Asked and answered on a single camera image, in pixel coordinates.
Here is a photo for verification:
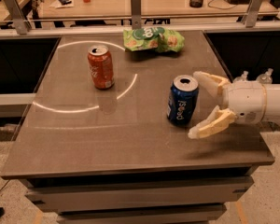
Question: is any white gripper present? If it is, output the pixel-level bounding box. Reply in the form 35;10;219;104
188;71;266;139

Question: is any blue pepsi can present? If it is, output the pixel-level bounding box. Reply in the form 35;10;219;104
167;75;199;126

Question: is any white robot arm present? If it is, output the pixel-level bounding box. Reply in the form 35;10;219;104
188;71;280;139

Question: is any red coke can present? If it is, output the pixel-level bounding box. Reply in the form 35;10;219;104
88;44;114;90

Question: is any clear plastic bottle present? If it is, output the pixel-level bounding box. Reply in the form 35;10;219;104
233;71;248;83
257;68;273;84

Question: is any green chip bag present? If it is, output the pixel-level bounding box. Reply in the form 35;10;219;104
123;27;185;53

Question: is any grey drawer cabinet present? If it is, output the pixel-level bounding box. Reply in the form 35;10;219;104
19;165;255;224

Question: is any black mesh pen cup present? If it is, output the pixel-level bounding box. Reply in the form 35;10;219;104
189;0;203;8

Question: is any wooden background desk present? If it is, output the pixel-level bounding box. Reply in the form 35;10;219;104
37;0;248;20

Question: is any horizontal metal rail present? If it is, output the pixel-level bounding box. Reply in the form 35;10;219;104
0;10;278;25

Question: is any right metal rail bracket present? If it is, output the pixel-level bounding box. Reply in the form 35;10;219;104
243;0;264;28

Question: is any metal rail bracket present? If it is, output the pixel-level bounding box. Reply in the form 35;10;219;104
131;0;141;29
243;0;264;28
3;0;31;35

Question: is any middle metal rail bracket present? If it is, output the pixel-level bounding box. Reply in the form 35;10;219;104
131;0;141;29

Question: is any left metal rail bracket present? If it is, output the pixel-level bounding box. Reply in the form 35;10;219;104
3;0;31;35

